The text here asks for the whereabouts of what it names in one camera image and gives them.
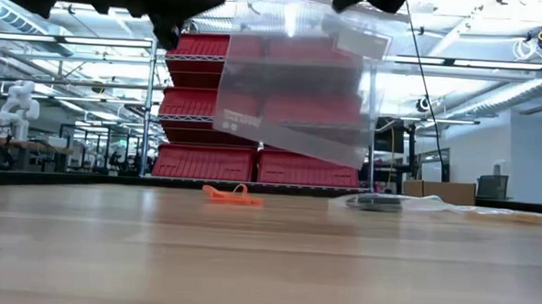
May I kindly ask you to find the black aluminium table frame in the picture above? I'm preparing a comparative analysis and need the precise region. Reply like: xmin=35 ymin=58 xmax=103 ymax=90
xmin=0 ymin=169 xmax=542 ymax=215

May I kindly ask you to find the brown cardboard box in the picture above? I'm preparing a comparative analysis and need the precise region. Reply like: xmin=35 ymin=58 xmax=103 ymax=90
xmin=402 ymin=179 xmax=477 ymax=207

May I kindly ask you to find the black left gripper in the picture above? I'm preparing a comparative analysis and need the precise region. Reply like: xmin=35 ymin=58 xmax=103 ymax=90
xmin=86 ymin=0 xmax=227 ymax=55

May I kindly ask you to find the black mesh waste bin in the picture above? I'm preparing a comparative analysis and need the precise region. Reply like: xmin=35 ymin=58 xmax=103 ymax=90
xmin=475 ymin=174 xmax=510 ymax=202

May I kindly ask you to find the yellow hanging cable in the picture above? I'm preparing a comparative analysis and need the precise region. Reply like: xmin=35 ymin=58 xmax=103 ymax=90
xmin=385 ymin=120 xmax=399 ymax=191

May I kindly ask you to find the white cable coil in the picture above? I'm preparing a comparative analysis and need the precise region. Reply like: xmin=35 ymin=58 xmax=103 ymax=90
xmin=512 ymin=37 xmax=539 ymax=63

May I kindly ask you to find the chrome wire shelving rack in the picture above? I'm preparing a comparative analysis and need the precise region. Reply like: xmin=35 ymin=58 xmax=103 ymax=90
xmin=138 ymin=0 xmax=383 ymax=194

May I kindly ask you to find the wooden workbench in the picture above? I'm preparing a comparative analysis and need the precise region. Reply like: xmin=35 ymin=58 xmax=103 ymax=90
xmin=0 ymin=135 xmax=75 ymax=175

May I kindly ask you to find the silver ventilation duct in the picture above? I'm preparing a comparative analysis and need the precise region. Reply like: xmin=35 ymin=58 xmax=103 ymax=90
xmin=430 ymin=66 xmax=542 ymax=125

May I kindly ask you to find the wide black rubber band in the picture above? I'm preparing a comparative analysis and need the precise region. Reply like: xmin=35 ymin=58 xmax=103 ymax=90
xmin=350 ymin=199 xmax=401 ymax=213

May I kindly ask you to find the thin black hanging cable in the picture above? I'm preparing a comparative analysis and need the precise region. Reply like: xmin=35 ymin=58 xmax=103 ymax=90
xmin=396 ymin=1 xmax=457 ymax=183

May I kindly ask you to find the black monitor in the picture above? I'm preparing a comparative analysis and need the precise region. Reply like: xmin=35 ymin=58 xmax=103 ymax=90
xmin=374 ymin=114 xmax=407 ymax=155

